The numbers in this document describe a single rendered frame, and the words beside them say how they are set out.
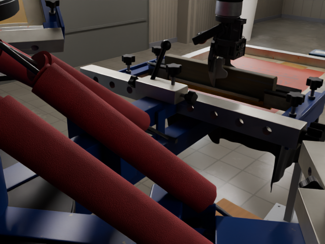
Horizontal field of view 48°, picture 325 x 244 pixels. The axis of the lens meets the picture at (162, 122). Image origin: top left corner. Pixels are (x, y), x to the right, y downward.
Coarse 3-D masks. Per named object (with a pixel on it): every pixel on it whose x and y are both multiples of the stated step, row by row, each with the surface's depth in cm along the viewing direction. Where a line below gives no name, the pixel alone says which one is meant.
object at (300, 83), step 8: (280, 64) 153; (288, 72) 143; (296, 72) 143; (304, 72) 144; (312, 72) 144; (320, 72) 144; (296, 80) 134; (304, 80) 134; (296, 88) 126; (304, 88) 126; (216, 96) 117; (240, 104) 112; (248, 104) 112; (272, 112) 106
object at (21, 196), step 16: (0, 0) 40; (16, 0) 44; (0, 16) 39; (0, 160) 54; (16, 160) 68; (0, 176) 53; (0, 192) 53; (16, 192) 59; (32, 192) 59; (48, 192) 59; (0, 208) 53; (32, 208) 55; (48, 208) 55; (64, 208) 56; (0, 240) 49; (16, 240) 49; (32, 240) 49
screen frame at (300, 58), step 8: (208, 48) 161; (248, 48) 166; (256, 48) 164; (264, 48) 163; (184, 56) 148; (192, 56) 149; (200, 56) 153; (264, 56) 163; (272, 56) 161; (280, 56) 158; (288, 56) 156; (296, 56) 154; (304, 56) 152; (312, 56) 153; (304, 64) 153; (312, 64) 151; (320, 64) 150; (320, 88) 116
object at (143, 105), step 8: (136, 104) 87; (144, 104) 87; (152, 104) 87; (160, 104) 88; (168, 104) 91; (176, 104) 94; (152, 112) 86; (168, 112) 92; (176, 112) 95; (152, 120) 87
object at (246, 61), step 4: (232, 60) 158; (236, 60) 158; (240, 60) 158; (244, 60) 158; (248, 60) 158; (252, 60) 158; (256, 60) 158; (260, 60) 159; (244, 64) 152; (248, 64) 152; (252, 64) 152; (256, 64) 152; (260, 64) 152; (264, 64) 152; (268, 64) 153; (272, 64) 153; (264, 68) 147; (188, 88) 124; (200, 92) 120; (204, 92) 120; (212, 96) 117
